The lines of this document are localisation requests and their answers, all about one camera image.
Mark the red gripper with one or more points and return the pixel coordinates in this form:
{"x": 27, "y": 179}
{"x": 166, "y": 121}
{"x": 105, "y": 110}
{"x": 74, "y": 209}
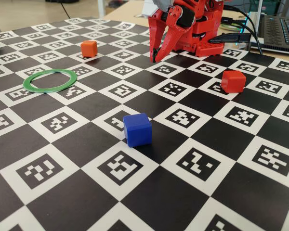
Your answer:
{"x": 172, "y": 27}

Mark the red cube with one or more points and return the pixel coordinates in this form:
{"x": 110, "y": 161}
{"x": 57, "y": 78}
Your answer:
{"x": 232, "y": 83}

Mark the checkerboard marker mat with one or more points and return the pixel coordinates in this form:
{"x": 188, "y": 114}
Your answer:
{"x": 144, "y": 183}

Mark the blue cube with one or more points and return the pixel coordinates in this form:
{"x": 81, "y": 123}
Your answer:
{"x": 137, "y": 131}

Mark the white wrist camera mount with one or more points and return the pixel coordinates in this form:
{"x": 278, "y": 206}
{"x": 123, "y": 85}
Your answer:
{"x": 148, "y": 9}

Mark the red robot arm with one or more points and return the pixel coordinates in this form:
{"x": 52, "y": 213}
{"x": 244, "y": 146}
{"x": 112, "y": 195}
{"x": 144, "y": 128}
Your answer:
{"x": 208, "y": 48}

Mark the dark laptop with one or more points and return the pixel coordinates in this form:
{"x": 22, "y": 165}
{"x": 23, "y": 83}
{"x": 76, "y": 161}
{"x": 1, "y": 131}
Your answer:
{"x": 279, "y": 31}

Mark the black clamp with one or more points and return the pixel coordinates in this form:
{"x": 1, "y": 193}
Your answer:
{"x": 231, "y": 38}

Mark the white table leg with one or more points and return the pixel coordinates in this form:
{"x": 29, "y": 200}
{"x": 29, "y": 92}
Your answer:
{"x": 100, "y": 8}

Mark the orange cube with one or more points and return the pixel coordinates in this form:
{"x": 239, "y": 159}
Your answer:
{"x": 89, "y": 49}

